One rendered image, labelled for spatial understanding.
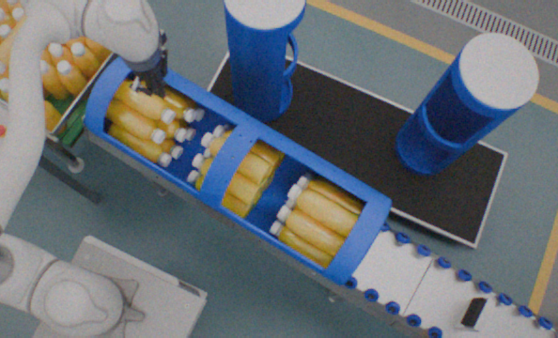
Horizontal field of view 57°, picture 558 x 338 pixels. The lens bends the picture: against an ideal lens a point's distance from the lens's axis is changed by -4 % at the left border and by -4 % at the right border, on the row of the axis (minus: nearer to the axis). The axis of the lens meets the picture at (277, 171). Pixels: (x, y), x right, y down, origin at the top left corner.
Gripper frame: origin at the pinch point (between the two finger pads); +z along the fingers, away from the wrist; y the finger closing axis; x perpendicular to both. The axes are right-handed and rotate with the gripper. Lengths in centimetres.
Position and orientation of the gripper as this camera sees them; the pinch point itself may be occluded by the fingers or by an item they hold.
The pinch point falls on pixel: (158, 89)
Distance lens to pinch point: 138.7
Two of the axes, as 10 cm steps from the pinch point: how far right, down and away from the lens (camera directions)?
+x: -8.5, -5.2, 0.9
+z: -0.4, 2.3, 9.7
